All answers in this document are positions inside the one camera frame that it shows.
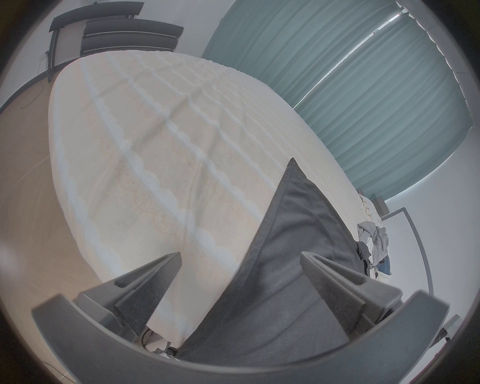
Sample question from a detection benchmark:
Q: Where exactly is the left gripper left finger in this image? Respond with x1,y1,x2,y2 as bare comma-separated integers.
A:
76,252,183,335

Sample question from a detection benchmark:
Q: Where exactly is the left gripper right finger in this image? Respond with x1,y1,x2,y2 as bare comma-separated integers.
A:
299,251,404,335

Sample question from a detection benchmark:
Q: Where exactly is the black T-shirt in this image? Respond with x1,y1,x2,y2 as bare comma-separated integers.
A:
176,157,372,366

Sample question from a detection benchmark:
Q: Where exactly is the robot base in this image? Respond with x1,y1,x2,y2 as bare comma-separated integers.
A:
144,327,179,358

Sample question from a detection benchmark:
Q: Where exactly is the bed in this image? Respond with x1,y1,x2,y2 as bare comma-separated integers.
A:
49,50,433,349

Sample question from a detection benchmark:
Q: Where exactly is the grey garment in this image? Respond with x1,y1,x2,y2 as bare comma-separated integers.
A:
356,221,389,263

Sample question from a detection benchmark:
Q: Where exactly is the white printed pillow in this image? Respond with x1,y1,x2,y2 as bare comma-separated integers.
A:
358,193,383,226

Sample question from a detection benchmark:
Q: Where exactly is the grey bedside table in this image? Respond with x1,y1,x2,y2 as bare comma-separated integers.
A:
369,193,387,216

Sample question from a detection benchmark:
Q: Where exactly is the blue-green curtain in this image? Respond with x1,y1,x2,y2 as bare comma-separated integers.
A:
202,0,405,109
294,11,475,201

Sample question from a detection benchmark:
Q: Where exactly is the black chest of drawers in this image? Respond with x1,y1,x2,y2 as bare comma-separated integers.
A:
47,2,184,83

